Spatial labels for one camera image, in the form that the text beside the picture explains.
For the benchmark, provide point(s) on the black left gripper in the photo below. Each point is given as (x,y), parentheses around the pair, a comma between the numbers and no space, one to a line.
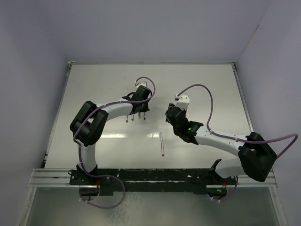
(145,108)

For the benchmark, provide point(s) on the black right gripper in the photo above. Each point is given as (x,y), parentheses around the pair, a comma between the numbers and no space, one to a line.
(184,111)

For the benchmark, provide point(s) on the silver pen red tip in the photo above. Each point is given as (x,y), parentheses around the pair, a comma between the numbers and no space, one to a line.
(162,145)

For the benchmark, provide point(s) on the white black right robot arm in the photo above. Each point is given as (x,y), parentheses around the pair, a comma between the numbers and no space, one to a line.
(253,157)

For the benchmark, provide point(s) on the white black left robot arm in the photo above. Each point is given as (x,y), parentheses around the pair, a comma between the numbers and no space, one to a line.
(88,125)

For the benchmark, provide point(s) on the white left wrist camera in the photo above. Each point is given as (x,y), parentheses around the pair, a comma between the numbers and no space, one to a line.
(140,83)

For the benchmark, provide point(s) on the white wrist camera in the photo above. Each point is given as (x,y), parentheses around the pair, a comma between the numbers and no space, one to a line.
(140,83)
(182,101)

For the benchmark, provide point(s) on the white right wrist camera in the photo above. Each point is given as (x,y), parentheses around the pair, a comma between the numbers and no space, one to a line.
(182,101)

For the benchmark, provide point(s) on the aluminium table edge rail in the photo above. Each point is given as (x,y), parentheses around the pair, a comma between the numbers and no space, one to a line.
(234,68)

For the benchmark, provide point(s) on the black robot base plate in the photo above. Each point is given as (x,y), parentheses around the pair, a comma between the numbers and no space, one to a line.
(106,182)

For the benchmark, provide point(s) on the aluminium extrusion rail left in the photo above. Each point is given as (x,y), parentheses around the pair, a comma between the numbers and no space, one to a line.
(49,178)

